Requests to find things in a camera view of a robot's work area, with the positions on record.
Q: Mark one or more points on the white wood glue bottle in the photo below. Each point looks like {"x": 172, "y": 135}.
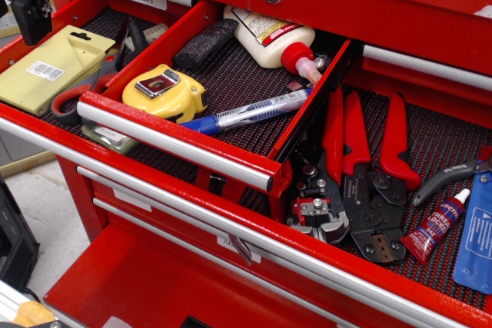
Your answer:
{"x": 275, "y": 43}

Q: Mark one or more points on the red handled wire stripper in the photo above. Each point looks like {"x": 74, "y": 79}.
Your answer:
{"x": 316, "y": 205}

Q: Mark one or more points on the wide red open drawer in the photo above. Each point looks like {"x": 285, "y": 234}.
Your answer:
{"x": 226, "y": 198}

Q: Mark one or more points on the red metal tool chest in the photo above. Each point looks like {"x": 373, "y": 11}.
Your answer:
{"x": 346, "y": 5}

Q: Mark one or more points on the yellow tape measure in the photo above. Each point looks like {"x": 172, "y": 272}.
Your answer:
{"x": 166, "y": 93}

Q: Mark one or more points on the black foam block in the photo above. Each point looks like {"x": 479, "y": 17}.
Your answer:
{"x": 199, "y": 48}

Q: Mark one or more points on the clear small plastic case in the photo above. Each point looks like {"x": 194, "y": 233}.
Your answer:
{"x": 109, "y": 138}

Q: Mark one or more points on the pale yellow flat box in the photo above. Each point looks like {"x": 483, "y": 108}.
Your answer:
{"x": 69, "y": 56}

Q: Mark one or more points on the blue and white marker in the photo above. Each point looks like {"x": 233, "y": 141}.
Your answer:
{"x": 249, "y": 114}

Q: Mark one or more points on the blue plastic pouch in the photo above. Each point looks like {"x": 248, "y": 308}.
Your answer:
{"x": 473, "y": 265}

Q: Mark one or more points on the red threadlocker tube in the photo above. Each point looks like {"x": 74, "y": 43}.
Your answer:
{"x": 422, "y": 240}

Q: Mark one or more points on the red handled crimping tool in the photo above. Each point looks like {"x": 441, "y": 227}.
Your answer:
{"x": 374, "y": 200}

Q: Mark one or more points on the black crate on floor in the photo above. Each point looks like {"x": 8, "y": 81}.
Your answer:
{"x": 19, "y": 248}

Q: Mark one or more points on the red and grey scissors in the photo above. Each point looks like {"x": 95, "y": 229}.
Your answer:
{"x": 130, "y": 42}

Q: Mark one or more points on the red bottom open drawer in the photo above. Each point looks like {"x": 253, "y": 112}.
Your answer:
{"x": 152, "y": 283}

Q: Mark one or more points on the grey handled pliers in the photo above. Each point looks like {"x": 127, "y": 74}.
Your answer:
{"x": 456, "y": 172}

